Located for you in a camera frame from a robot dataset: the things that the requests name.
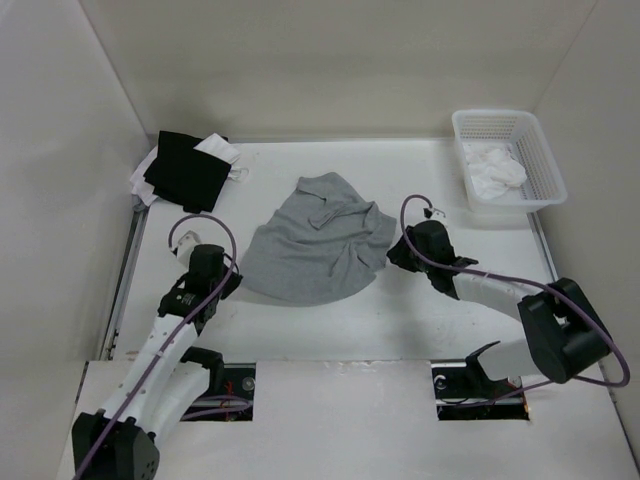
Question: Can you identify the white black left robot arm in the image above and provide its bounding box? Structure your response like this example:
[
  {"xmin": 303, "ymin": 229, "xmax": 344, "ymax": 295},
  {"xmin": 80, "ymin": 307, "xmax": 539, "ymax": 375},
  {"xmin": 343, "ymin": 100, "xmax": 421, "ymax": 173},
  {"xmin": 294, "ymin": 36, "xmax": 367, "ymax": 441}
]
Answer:
[{"xmin": 71, "ymin": 244, "xmax": 241, "ymax": 479}]

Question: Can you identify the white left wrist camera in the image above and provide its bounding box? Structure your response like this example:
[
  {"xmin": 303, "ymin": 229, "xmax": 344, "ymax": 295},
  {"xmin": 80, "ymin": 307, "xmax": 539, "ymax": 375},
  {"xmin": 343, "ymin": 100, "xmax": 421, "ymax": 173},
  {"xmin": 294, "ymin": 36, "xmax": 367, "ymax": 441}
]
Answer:
[{"xmin": 171, "ymin": 230, "xmax": 201, "ymax": 268}]

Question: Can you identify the white folded tank top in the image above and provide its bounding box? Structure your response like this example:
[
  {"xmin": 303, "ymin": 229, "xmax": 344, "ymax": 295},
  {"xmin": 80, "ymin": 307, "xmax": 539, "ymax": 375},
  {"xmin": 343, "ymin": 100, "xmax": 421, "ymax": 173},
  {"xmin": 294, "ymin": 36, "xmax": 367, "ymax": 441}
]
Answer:
[{"xmin": 129, "ymin": 133, "xmax": 249, "ymax": 207}]

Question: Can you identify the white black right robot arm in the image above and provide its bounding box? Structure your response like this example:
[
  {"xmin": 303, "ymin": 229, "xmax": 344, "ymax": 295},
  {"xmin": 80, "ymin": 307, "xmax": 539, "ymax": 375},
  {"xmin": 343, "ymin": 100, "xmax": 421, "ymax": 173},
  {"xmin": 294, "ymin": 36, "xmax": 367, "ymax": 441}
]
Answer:
[{"xmin": 387, "ymin": 220, "xmax": 614, "ymax": 401}]

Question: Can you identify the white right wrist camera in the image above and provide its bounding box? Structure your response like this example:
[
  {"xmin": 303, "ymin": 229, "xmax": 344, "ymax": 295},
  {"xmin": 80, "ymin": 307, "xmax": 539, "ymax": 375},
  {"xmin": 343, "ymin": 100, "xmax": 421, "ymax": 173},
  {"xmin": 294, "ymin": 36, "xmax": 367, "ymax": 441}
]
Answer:
[{"xmin": 423, "ymin": 206, "xmax": 446, "ymax": 222}]

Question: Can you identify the crumpled white tank top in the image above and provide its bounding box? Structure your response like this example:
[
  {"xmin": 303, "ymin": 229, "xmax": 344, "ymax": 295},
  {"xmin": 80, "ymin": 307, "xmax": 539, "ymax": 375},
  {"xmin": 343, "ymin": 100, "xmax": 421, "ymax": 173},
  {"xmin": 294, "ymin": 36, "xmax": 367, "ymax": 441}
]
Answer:
[{"xmin": 463, "ymin": 143, "xmax": 527, "ymax": 200}]

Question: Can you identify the aluminium table edge rail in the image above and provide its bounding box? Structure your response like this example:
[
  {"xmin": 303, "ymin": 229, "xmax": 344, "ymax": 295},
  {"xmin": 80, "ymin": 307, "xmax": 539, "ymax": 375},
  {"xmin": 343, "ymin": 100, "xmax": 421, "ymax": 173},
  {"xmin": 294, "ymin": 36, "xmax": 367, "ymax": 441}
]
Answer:
[{"xmin": 96, "ymin": 196, "xmax": 148, "ymax": 360}]

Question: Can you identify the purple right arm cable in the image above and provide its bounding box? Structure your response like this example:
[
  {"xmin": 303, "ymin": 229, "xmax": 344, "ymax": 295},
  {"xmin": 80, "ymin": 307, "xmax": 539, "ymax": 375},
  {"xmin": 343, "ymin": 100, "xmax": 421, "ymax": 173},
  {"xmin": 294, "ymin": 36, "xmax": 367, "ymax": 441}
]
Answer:
[{"xmin": 401, "ymin": 194, "xmax": 631, "ymax": 387}]

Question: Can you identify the white plastic mesh basket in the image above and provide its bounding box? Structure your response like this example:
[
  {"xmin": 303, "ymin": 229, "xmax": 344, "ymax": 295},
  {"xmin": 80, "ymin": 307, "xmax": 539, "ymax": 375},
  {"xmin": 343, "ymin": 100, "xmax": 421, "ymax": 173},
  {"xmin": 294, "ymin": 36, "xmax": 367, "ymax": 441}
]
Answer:
[{"xmin": 451, "ymin": 109, "xmax": 567, "ymax": 214}]

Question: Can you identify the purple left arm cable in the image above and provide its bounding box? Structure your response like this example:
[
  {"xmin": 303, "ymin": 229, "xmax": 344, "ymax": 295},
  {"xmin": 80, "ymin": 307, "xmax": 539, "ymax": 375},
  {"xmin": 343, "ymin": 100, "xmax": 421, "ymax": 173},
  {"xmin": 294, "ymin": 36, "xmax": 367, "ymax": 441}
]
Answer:
[{"xmin": 72, "ymin": 215, "xmax": 244, "ymax": 480}]

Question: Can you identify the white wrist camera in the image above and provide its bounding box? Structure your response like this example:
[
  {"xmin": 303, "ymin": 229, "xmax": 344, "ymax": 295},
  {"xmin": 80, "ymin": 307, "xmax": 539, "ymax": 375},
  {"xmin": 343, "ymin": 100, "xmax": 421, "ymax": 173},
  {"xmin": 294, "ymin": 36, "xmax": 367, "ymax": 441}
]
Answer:
[
  {"xmin": 171, "ymin": 230, "xmax": 201, "ymax": 268},
  {"xmin": 423, "ymin": 206, "xmax": 446, "ymax": 222}
]

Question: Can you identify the black folded tank top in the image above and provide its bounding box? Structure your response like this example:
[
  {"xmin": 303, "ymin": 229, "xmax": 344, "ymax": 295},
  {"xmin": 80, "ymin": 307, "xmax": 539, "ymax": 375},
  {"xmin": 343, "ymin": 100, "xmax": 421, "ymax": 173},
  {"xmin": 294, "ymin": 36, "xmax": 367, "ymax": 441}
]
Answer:
[{"xmin": 144, "ymin": 131, "xmax": 231, "ymax": 214}]

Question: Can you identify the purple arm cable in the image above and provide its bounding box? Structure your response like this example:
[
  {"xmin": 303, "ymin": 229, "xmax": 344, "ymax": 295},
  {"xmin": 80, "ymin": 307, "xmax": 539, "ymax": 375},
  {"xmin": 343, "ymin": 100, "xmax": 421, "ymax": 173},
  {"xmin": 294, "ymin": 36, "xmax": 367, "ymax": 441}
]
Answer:
[
  {"xmin": 401, "ymin": 194, "xmax": 631, "ymax": 387},
  {"xmin": 72, "ymin": 215, "xmax": 244, "ymax": 480}
]

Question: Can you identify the grey tank top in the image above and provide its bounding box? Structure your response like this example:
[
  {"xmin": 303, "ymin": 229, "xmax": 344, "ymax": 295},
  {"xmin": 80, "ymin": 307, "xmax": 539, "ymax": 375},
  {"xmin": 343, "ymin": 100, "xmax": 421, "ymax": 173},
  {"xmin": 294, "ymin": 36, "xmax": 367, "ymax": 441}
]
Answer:
[{"xmin": 240, "ymin": 172, "xmax": 397, "ymax": 306}]

